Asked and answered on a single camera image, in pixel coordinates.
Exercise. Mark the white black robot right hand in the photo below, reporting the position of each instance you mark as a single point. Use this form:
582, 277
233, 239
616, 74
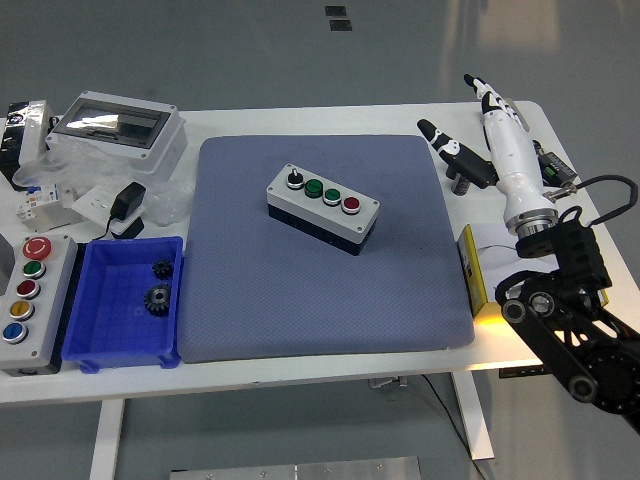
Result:
515, 155

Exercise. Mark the grey four-button control box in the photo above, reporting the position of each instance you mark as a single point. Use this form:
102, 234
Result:
300, 210

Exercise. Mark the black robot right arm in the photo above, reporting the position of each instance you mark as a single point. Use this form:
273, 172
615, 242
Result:
575, 250

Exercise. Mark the grey five-button control box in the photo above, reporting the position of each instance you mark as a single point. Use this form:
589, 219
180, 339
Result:
49, 285

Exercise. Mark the black module with green terminal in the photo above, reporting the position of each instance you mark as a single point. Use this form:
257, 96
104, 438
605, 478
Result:
557, 170

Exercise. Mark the black cylindrical capacitor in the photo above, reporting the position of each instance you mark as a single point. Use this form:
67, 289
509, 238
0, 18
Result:
461, 186
451, 172

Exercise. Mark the yellow white cardboard box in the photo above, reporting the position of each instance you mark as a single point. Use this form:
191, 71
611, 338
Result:
472, 270

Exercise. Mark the black table control panel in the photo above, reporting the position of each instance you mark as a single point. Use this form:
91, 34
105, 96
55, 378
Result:
515, 372

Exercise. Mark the black floor plate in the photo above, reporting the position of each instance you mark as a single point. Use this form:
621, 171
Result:
340, 25
336, 11

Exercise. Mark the white table leg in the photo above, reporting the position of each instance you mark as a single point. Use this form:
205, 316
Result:
106, 440
475, 420

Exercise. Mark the blue-grey mat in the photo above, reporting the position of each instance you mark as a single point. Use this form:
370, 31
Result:
250, 300

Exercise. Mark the small black bevel gear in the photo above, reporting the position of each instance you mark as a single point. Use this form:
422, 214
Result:
162, 269

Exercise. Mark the silver metal plate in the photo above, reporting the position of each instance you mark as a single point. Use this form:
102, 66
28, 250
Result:
300, 470

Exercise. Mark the large black bevel gear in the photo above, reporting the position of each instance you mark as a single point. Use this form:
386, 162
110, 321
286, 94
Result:
157, 300

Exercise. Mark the black power adapter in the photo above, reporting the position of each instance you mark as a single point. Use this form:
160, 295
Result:
127, 199

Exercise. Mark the clear plastic bag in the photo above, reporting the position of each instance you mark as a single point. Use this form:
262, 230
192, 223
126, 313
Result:
95, 167

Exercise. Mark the blue plastic bin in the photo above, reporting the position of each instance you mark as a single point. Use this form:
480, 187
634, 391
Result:
115, 320

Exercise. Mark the white circuit breaker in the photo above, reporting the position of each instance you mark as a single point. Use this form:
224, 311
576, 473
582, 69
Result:
40, 200

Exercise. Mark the small grey two-button switch box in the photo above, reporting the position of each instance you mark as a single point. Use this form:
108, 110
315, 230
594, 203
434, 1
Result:
522, 117

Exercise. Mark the grey metal bracket under table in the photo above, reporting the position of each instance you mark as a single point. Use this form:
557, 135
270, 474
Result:
387, 383

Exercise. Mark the grey enclosure with clear lid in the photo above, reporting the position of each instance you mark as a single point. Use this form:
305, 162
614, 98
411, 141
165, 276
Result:
165, 142

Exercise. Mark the white wall socket plate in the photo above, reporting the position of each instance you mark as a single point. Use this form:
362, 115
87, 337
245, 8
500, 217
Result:
92, 202

